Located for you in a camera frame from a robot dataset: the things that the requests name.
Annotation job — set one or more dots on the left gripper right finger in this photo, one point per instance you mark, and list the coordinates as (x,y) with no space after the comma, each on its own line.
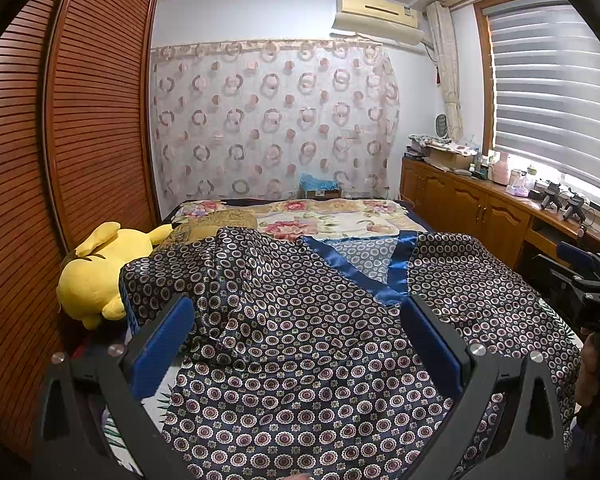
(527,443)

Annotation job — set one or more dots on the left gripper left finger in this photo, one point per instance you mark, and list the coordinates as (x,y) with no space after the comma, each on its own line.
(91,422)

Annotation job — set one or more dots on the navy patterned satin garment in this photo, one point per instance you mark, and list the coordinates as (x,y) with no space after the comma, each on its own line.
(330,339)

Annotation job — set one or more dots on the person's right hand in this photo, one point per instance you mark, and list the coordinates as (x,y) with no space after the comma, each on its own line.
(588,381)

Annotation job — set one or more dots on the floral bed quilt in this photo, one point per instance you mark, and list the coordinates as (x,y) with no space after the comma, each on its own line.
(305,219)

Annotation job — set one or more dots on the wooden side cabinet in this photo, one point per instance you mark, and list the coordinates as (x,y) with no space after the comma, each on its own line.
(514,229)

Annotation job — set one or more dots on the yellow Pikachu plush toy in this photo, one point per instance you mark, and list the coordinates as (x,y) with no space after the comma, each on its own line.
(88,286)

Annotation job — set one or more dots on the pink jug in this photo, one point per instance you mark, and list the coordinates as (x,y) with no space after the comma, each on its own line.
(500,170)

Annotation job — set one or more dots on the cardboard box with clutter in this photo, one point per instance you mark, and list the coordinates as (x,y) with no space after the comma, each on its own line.
(443,153)

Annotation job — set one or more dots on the gold embroidered pillow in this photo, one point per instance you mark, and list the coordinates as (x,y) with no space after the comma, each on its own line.
(200,228)

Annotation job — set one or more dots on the grey zebra window blind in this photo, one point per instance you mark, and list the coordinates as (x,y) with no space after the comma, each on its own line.
(546,79)

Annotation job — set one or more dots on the small round fan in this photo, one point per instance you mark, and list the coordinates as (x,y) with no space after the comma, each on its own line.
(441,124)

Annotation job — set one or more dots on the blue item on box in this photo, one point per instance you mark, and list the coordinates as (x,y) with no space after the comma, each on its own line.
(312,188)

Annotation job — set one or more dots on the beige tied side curtain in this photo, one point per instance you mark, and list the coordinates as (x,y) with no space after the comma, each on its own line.
(445,46)

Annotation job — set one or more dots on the brown louvered wardrobe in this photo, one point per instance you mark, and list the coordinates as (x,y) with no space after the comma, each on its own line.
(74,152)

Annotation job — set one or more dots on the circle patterned sheer curtain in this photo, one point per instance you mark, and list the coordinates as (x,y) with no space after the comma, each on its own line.
(249,119)

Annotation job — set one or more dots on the wall air conditioner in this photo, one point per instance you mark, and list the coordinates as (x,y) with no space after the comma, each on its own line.
(379,18)

